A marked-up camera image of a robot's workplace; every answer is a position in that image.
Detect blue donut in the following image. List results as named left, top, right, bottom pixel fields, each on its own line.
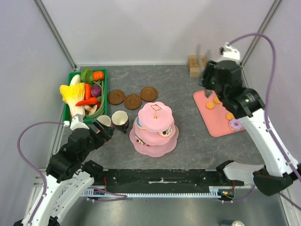
left=135, top=117, right=145, bottom=130

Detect brown saucer right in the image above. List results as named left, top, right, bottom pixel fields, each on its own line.
left=140, top=87, right=158, bottom=102

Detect round biscuit top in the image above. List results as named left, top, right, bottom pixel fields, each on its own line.
left=213, top=97, right=221, bottom=104

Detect toy purple onion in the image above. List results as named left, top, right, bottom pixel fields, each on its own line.
left=91, top=85, right=102, bottom=97

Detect brown saucer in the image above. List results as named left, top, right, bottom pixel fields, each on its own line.
left=124, top=94, right=142, bottom=110
left=140, top=87, right=158, bottom=102
left=108, top=89, right=125, bottom=105

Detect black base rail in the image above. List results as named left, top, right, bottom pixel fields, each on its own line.
left=94, top=169, right=244, bottom=187

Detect pink three-tier cake stand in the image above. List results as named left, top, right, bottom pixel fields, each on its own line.
left=129, top=102, right=179, bottom=158

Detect green vegetable crate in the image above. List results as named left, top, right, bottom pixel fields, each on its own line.
left=62, top=69, right=108, bottom=124

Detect metal tongs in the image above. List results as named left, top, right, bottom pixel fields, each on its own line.
left=196, top=44, right=212, bottom=98

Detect white chocolate drizzle donut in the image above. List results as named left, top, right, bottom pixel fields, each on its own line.
left=159, top=126, right=173, bottom=137

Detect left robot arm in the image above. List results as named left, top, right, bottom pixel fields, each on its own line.
left=14, top=114, right=114, bottom=226

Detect black mug white inside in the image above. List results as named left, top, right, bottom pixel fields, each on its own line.
left=111, top=111, right=129, bottom=134

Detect round biscuit left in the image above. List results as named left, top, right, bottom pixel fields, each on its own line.
left=206, top=102, right=214, bottom=110

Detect toy green leaf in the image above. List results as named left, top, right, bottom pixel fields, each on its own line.
left=80, top=68, right=93, bottom=83

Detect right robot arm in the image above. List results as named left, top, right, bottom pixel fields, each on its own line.
left=200, top=43, right=301, bottom=196

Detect purple donut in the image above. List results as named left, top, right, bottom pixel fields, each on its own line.
left=229, top=119, right=243, bottom=131

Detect chocolate cake slice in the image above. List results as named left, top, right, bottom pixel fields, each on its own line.
left=135, top=136, right=144, bottom=145

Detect toy pumpkin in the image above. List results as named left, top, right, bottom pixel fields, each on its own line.
left=93, top=71, right=105, bottom=81

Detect toy napa cabbage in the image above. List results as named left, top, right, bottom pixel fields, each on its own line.
left=59, top=82, right=86, bottom=118

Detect brown saucer left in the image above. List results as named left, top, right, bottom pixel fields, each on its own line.
left=108, top=89, right=125, bottom=105

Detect toy green beans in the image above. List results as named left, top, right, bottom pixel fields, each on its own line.
left=85, top=80, right=107, bottom=119

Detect cardboard box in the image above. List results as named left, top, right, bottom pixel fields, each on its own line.
left=188, top=55, right=201, bottom=78

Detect pink dessert tray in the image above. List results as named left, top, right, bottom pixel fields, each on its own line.
left=193, top=91, right=245, bottom=137

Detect round biscuit lower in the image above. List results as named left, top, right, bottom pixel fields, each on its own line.
left=226, top=113, right=235, bottom=121

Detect round biscuit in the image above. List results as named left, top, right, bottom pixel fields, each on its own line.
left=213, top=97, right=221, bottom=104
left=226, top=113, right=235, bottom=121
left=206, top=102, right=214, bottom=110

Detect pink mug white inside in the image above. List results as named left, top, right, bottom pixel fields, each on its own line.
left=96, top=115, right=114, bottom=128

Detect purple cable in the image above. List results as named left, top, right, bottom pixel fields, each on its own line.
left=216, top=33, right=301, bottom=203
left=17, top=121, right=129, bottom=224

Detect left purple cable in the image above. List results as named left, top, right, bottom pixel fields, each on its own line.
left=17, top=121, right=129, bottom=224

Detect brown saucer middle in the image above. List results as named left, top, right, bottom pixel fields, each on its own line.
left=124, top=94, right=142, bottom=110

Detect toy white radish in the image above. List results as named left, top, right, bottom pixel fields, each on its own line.
left=69, top=74, right=81, bottom=86

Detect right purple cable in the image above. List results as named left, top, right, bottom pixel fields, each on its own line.
left=216, top=33, right=301, bottom=203

